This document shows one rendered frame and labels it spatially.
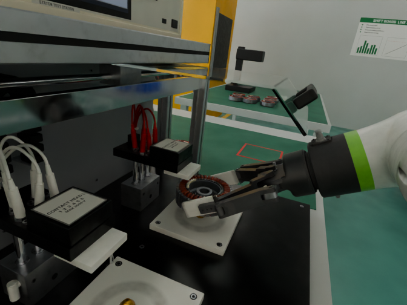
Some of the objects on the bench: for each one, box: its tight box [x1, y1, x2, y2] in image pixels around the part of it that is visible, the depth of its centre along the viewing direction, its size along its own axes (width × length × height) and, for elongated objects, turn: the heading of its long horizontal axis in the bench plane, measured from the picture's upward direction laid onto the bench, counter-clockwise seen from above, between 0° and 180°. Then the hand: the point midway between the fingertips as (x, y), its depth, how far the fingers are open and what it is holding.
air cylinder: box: [121, 171, 160, 211], centre depth 57 cm, size 5×8×6 cm
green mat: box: [152, 111, 316, 210], centre depth 108 cm, size 94×61×1 cm, turn 53°
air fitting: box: [7, 280, 21, 304], centre depth 32 cm, size 1×1×3 cm
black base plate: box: [0, 165, 310, 305], centre depth 44 cm, size 47×64×2 cm
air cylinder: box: [0, 243, 77, 305], centre depth 36 cm, size 5×8×6 cm
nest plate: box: [150, 198, 243, 256], centre depth 54 cm, size 15×15×1 cm
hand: (205, 193), depth 51 cm, fingers closed on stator, 11 cm apart
